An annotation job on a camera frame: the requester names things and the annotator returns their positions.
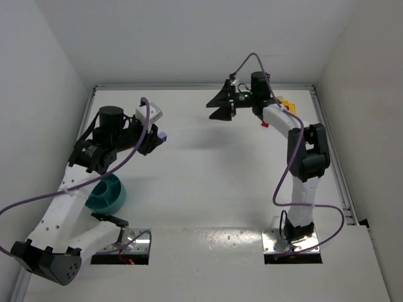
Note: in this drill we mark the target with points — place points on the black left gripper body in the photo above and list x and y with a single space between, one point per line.
150 138

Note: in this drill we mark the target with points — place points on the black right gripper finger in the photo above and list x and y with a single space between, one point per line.
222 114
223 97

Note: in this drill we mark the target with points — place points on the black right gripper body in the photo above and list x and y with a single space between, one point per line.
232 99

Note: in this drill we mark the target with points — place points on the purple lego brick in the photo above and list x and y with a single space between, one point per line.
162 136

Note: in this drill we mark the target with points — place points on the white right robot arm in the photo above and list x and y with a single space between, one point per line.
307 148

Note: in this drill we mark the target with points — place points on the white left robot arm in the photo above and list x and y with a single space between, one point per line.
80 222

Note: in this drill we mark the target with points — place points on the yellow long lego brick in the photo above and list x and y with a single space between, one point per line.
290 107

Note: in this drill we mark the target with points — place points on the teal divided round container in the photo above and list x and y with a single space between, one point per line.
107 197

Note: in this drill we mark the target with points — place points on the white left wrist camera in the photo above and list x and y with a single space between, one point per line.
150 112

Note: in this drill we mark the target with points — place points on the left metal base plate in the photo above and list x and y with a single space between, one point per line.
131 241

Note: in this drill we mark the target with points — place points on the metal base plate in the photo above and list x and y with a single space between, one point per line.
131 241
274 244

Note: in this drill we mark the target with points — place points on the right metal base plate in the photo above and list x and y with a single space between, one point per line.
274 244

